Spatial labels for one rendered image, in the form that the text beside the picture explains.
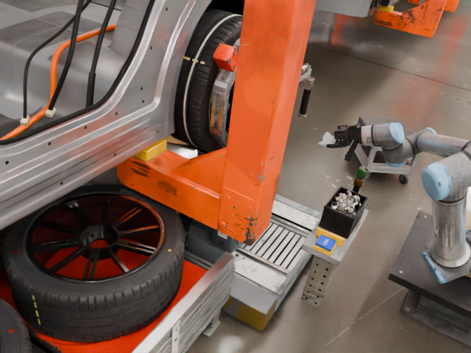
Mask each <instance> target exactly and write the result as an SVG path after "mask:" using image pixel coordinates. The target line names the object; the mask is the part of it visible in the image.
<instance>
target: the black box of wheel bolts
mask: <svg viewBox="0 0 471 353"><path fill-rule="evenodd" d="M368 199H369V198H368V197H366V196H364V195H361V194H359V193H356V192H354V191H351V190H349V189H347V188H344V187H342V186H339V188H338V189H337V190H336V192H335V193H334V194H333V196H331V198H330V199H329V200H328V202H327V203H326V204H325V206H324V210H323V213H322V217H321V220H320V224H319V227H321V228H324V229H326V230H328V231H331V232H333V233H335V234H337V235H340V236H342V237H344V238H346V239H348V238H349V236H350V234H351V233H352V231H353V230H354V228H355V227H356V225H357V223H358V222H359V221H360V219H361V218H362V214H363V212H364V208H365V206H366V203H367V200H368Z"/></svg>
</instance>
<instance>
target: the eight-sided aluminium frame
mask: <svg viewBox="0 0 471 353"><path fill-rule="evenodd" d="M239 45H240V38H239V39H238V40H237V41H236V42H235V43H234V44H233V47H235V49H236V50H237V52H238V51H239ZM228 73H229V71H227V70H225V69H221V71H220V73H219V75H218V77H217V78H216V79H215V82H214V86H213V89H212V91H213V93H212V108H211V115H210V125H209V132H210V134H211V135H212V136H213V137H214V138H215V139H216V140H217V141H218V142H219V144H220V145H221V147H222V148H226V147H227V141H228V132H227V131H226V117H227V111H228V99H229V93H230V90H231V86H232V85H233V83H234V81H235V79H236V68H235V71H234V72H231V71H230V73H229V74H228ZM227 76H228V77H227ZM226 77H227V78H226ZM220 99H221V101H220ZM219 105H220V108H219ZM218 119H219V120H218Z"/></svg>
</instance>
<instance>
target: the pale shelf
mask: <svg viewBox="0 0 471 353"><path fill-rule="evenodd" d="M368 212H369V210H367V209H364V212H363V214H362V218H361V219H360V221H359V222H358V223H357V225H356V227H355V228H354V230H353V231H352V233H351V234H350V236H349V238H348V239H346V238H344V237H342V236H340V235H337V234H335V233H333V232H331V231H328V230H326V229H324V228H321V227H319V224H320V220H321V219H320V220H319V221H318V223H317V224H316V226H315V227H314V229H313V230H312V231H311V232H310V234H309V236H308V237H307V238H306V240H305V241H304V243H303V244H302V246H301V249H302V250H304V251H306V252H308V253H310V254H312V255H314V256H317V257H319V258H321V259H323V260H325V261H327V262H330V263H332V264H334V265H336V266H339V265H340V263H341V261H342V260H343V257H344V256H345V255H346V252H347V250H348V249H349V247H350V245H351V243H352V242H353V240H354V238H355V236H356V234H357V232H358V231H359V229H360V227H361V225H362V224H363V222H364V220H365V219H366V217H367V214H368ZM318 228H321V229H323V230H326V231H328V232H330V233H333V234H335V235H337V236H339V237H342V238H344V241H343V245H342V247H340V246H339V245H337V246H336V248H335V249H334V251H333V252H332V254H331V256H329V255H327V254H324V253H322V252H321V251H318V250H316V249H314V248H313V245H314V244H315V243H316V241H317V240H318V238H319V237H318V236H317V235H315V234H316V232H317V229H318Z"/></svg>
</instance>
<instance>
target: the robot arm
mask: <svg viewBox="0 0 471 353"><path fill-rule="evenodd" d="M342 126H346V128H343V129H342V128H341V127H342ZM358 143H360V144H363V145H364V146H375V145H381V148H382V152H383V156H384V157H383V158H384V160H385V163H386V164H387V165H388V166H390V167H401V166H403V165H404V164H405V163H406V161H407V158H410V157H412V156H414V155H416V154H419V153H421V152H425V153H430V154H433V155H437V156H439V157H442V158H444V159H442V160H440V161H438V162H434V163H432V164H430V165H429V166H427V167H425V168H424V169H423V171H422V175H421V178H422V182H423V186H424V189H425V191H426V192H427V194H428V195H429V196H430V197H431V198H432V216H433V226H434V236H435V239H434V240H433V242H432V244H431V246H430V249H429V250H426V251H424V252H423V258H424V260H425V262H426V264H427V266H428V267H429V269H430V271H431V273H432V274H433V275H434V277H435V279H436V280H437V281H438V282H439V283H440V284H443V283H446V282H450V281H452V280H454V279H457V278H459V277H462V276H464V275H467V274H469V273H471V229H469V230H467V231H466V210H467V192H468V188H469V187H471V140H470V141H468V140H464V139H458V138H454V137H448V136H444V135H440V134H437V133H436V132H435V131H434V130H433V129H432V128H430V127H428V128H425V129H422V130H421V131H419V132H417V133H414V134H412V135H410V136H408V137H405V138H404V131H403V127H402V125H401V124H400V123H388V124H381V125H368V126H363V127H361V125H351V126H349V125H340V126H338V130H335V131H334V136H332V135H331V134H330V133H329V132H326V133H325V135H324V136H323V140H322V141H321V142H319V143H318V145H321V146H324V147H327V148H343V147H347V146H350V145H351V146H350V149H349V151H348V152H347V153H346V154H345V157H344V158H345V159H344V160H346V161H348V162H349V161H350V160H351V159H352V158H353V153H354V151H355V149H356V147H357V145H358Z"/></svg>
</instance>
